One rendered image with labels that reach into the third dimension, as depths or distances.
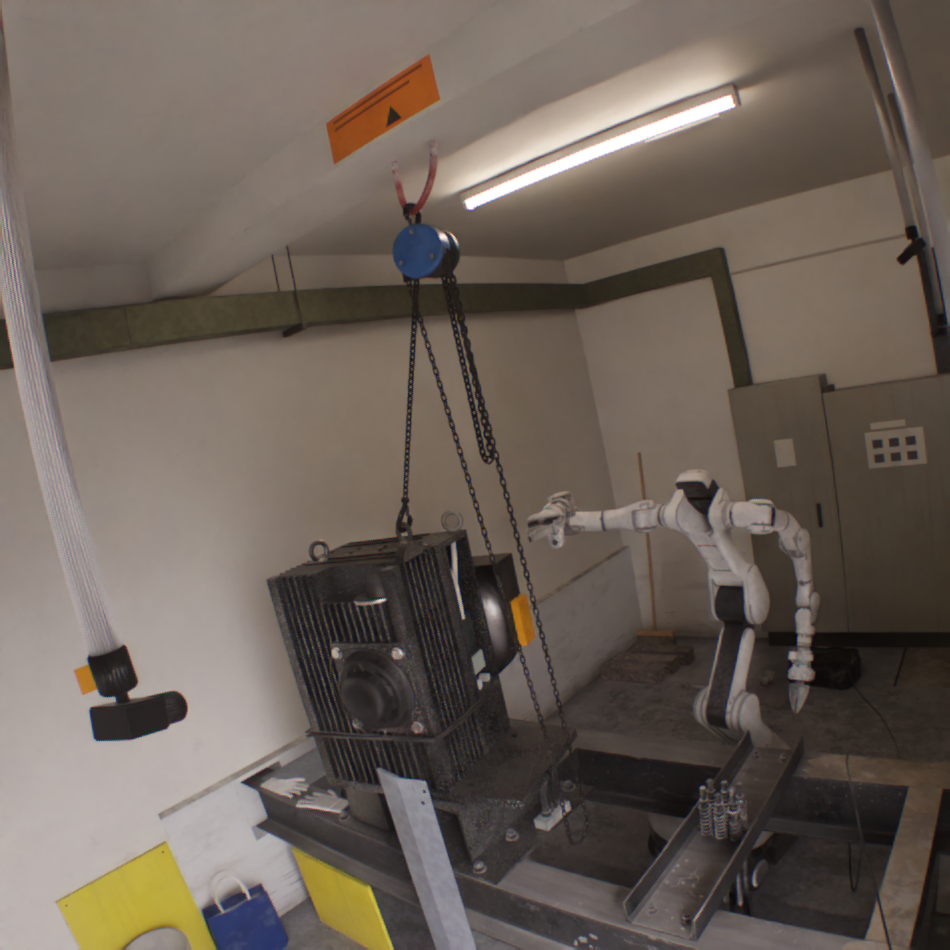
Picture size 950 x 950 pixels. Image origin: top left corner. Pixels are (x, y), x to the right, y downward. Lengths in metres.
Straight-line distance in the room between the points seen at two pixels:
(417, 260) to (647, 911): 1.80
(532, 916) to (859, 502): 3.12
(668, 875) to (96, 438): 2.44
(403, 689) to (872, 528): 3.19
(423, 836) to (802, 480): 3.23
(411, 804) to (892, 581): 3.33
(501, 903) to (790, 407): 3.25
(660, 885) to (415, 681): 0.89
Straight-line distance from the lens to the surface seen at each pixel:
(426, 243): 1.89
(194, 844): 3.07
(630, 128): 2.67
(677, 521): 2.57
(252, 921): 3.11
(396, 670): 2.00
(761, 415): 4.46
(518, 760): 2.25
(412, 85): 1.86
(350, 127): 2.01
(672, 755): 2.58
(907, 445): 4.32
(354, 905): 2.91
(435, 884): 2.18
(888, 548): 4.48
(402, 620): 1.93
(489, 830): 2.26
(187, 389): 3.01
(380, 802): 2.42
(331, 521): 3.32
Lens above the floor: 1.99
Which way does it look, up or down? 8 degrees down
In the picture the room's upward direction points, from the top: 12 degrees counter-clockwise
